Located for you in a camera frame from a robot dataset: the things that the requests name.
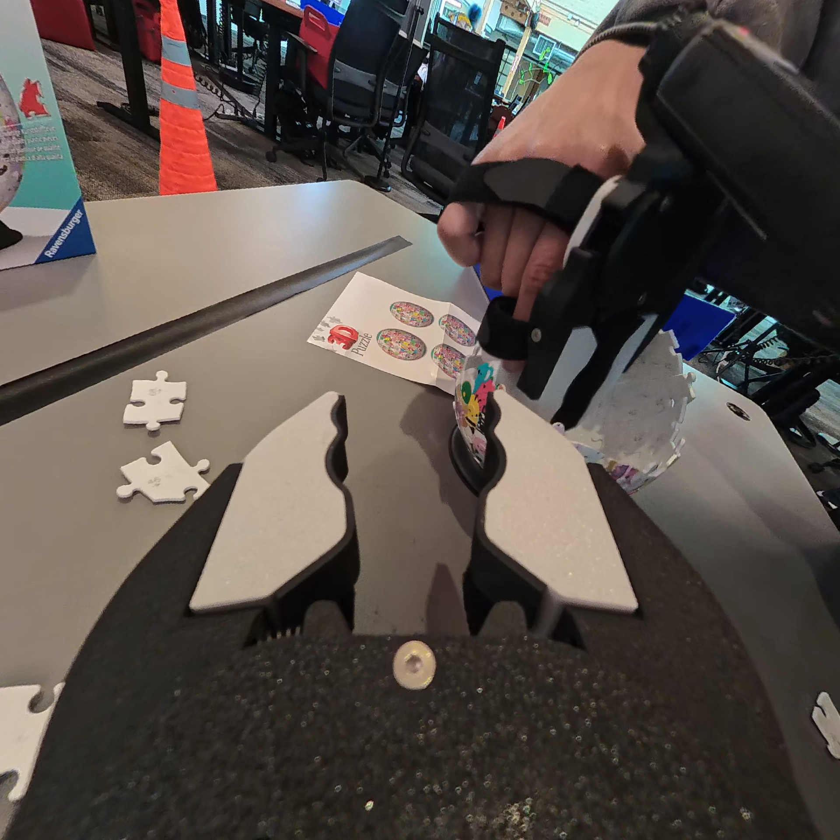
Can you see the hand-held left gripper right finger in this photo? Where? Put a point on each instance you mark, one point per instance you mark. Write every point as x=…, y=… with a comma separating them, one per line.
x=551, y=525

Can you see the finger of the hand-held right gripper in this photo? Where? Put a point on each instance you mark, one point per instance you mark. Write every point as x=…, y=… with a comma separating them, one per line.
x=640, y=341
x=571, y=374

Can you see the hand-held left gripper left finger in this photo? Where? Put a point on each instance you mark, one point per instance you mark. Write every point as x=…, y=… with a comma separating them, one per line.
x=275, y=512

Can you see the colourful puzzle ball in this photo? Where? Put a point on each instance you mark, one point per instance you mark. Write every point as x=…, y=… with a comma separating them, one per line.
x=630, y=407

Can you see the black round ball stand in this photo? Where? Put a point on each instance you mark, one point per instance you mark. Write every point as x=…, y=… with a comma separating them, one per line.
x=463, y=459

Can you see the person's right forearm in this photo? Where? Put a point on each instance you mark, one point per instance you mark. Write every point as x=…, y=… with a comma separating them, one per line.
x=689, y=10

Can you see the puzzle piece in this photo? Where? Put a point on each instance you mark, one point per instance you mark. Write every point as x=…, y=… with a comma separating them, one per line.
x=19, y=735
x=154, y=400
x=161, y=474
x=828, y=725

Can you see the puzzle instruction leaflet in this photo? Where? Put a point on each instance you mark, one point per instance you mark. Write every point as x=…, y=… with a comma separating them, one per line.
x=367, y=328

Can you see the colourful puzzle box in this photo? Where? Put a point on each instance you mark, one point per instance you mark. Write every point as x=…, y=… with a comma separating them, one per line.
x=39, y=131

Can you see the person's right hand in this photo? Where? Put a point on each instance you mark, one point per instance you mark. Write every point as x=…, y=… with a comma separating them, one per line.
x=577, y=118

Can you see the blue plastic bin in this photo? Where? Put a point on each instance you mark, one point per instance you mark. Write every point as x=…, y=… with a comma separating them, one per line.
x=702, y=325

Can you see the black mesh chair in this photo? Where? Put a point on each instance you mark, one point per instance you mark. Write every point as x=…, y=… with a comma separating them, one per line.
x=459, y=98

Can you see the orange traffic cone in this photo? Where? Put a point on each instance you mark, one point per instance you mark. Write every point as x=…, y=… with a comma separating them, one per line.
x=184, y=131

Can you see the black office chair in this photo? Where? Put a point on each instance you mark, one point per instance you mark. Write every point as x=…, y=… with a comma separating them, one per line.
x=367, y=39

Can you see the red bag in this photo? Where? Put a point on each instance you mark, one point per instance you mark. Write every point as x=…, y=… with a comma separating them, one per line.
x=318, y=39

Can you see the black desk leg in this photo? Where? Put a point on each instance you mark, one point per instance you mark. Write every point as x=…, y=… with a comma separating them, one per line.
x=131, y=65

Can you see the red box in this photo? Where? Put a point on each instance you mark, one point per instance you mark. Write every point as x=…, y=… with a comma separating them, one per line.
x=65, y=19

